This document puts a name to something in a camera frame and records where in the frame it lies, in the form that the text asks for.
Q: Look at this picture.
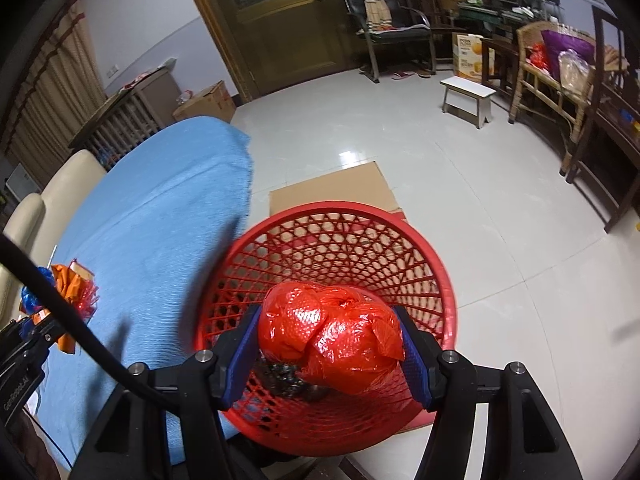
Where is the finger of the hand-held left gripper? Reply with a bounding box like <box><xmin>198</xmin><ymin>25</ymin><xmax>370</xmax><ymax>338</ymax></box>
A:
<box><xmin>17</xmin><ymin>312</ymin><xmax>68</xmax><ymax>346</ymax></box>

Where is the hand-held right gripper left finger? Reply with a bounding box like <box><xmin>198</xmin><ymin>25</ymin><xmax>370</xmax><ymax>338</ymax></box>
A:
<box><xmin>67</xmin><ymin>305</ymin><xmax>265</xmax><ymax>480</ymax></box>

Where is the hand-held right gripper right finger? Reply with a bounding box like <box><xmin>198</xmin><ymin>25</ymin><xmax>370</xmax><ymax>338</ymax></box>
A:
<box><xmin>392</xmin><ymin>305</ymin><xmax>585</xmax><ymax>480</ymax></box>

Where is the dark foil wrapper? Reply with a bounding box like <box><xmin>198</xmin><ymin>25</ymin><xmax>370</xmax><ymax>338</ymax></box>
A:
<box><xmin>257</xmin><ymin>355</ymin><xmax>326</xmax><ymax>402</ymax></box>

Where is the orange wrapper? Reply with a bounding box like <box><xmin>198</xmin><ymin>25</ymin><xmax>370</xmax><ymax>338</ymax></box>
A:
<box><xmin>50</xmin><ymin>260</ymin><xmax>97</xmax><ymax>356</ymax></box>

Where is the red plastic bag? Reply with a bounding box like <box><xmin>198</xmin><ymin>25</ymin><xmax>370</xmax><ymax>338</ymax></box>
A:
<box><xmin>257</xmin><ymin>282</ymin><xmax>406</xmax><ymax>395</ymax></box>

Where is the red plastic mesh basket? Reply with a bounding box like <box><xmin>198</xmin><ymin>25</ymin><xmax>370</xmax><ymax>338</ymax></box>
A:
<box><xmin>194</xmin><ymin>201</ymin><xmax>458</xmax><ymax>458</ymax></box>

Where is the cream sofa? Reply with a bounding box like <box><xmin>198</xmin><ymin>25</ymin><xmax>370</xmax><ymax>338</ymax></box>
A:
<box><xmin>0</xmin><ymin>150</ymin><xmax>108</xmax><ymax>321</ymax></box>

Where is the blue blanket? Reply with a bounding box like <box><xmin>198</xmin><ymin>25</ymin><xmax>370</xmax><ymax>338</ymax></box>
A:
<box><xmin>10</xmin><ymin>116</ymin><xmax>254</xmax><ymax>467</ymax></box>

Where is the flat cardboard sheet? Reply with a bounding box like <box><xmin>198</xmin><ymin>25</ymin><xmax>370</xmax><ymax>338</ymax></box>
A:
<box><xmin>269</xmin><ymin>161</ymin><xmax>436</xmax><ymax>480</ymax></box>

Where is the beige curtain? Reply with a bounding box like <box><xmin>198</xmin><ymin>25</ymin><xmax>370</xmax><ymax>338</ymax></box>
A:
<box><xmin>0</xmin><ymin>0</ymin><xmax>108</xmax><ymax>186</ymax></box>

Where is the wooden slatted cabinet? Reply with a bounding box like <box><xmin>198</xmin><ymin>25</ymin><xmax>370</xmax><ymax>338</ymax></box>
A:
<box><xmin>67</xmin><ymin>60</ymin><xmax>183</xmax><ymax>161</ymax></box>

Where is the brown cardboard box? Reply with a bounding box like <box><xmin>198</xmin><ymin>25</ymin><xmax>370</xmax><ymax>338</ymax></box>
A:
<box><xmin>172</xmin><ymin>80</ymin><xmax>236</xmax><ymax>123</ymax></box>

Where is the white stool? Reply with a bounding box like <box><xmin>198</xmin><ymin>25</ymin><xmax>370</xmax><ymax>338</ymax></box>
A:
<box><xmin>440</xmin><ymin>76</ymin><xmax>497</xmax><ymax>130</ymax></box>

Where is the wicker bench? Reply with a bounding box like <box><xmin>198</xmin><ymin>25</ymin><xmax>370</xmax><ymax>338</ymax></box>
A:
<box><xmin>509</xmin><ymin>20</ymin><xmax>603</xmax><ymax>171</ymax></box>

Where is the dark wooden chair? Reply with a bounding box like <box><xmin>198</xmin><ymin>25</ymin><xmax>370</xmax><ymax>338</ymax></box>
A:
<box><xmin>565</xmin><ymin>5</ymin><xmax>640</xmax><ymax>233</ymax></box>

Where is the orange printed carton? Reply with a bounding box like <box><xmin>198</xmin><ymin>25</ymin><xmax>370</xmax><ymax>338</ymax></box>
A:
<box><xmin>451</xmin><ymin>32</ymin><xmax>496</xmax><ymax>83</ymax></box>

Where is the small dark wooden table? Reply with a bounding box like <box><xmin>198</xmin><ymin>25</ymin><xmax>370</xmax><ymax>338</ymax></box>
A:
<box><xmin>482</xmin><ymin>37</ymin><xmax>521</xmax><ymax>106</ymax></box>

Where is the small red bag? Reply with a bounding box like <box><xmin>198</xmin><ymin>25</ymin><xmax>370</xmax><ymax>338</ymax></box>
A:
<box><xmin>530</xmin><ymin>42</ymin><xmax>551</xmax><ymax>78</ymax></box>

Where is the wooden double door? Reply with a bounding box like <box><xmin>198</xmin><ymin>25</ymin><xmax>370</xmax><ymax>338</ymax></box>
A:
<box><xmin>175</xmin><ymin>0</ymin><xmax>436</xmax><ymax>103</ymax></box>

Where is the clear filled plastic bag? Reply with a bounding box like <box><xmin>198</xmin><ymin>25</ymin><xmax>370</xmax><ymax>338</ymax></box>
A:
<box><xmin>557</xmin><ymin>49</ymin><xmax>594</xmax><ymax>104</ymax></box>

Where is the purple cushion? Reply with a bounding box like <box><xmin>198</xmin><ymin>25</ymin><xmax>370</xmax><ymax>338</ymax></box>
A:
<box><xmin>540</xmin><ymin>30</ymin><xmax>598</xmax><ymax>81</ymax></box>

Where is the dark wooden armchair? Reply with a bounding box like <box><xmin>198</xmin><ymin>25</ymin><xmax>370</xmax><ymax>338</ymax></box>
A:
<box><xmin>400</xmin><ymin>0</ymin><xmax>468</xmax><ymax>68</ymax></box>

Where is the cluttered desk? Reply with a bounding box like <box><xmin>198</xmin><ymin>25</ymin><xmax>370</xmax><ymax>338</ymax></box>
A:
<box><xmin>457</xmin><ymin>0</ymin><xmax>566</xmax><ymax>41</ymax></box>

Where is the striped scarf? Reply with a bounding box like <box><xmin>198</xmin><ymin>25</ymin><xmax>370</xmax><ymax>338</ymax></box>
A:
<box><xmin>357</xmin><ymin>0</ymin><xmax>394</xmax><ymax>31</ymax></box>

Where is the black cable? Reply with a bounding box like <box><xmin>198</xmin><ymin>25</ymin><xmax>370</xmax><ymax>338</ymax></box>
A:
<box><xmin>0</xmin><ymin>234</ymin><xmax>171</xmax><ymax>411</ymax></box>

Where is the black metal-frame chair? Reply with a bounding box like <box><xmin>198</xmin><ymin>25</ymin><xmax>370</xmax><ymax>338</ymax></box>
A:
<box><xmin>340</xmin><ymin>0</ymin><xmax>438</xmax><ymax>83</ymax></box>

